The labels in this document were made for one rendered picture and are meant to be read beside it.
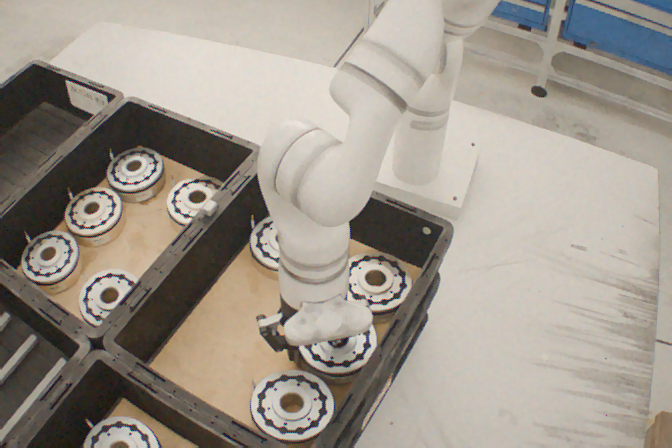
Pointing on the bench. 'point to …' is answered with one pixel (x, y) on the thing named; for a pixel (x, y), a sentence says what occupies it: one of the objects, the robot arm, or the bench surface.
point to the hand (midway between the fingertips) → (313, 348)
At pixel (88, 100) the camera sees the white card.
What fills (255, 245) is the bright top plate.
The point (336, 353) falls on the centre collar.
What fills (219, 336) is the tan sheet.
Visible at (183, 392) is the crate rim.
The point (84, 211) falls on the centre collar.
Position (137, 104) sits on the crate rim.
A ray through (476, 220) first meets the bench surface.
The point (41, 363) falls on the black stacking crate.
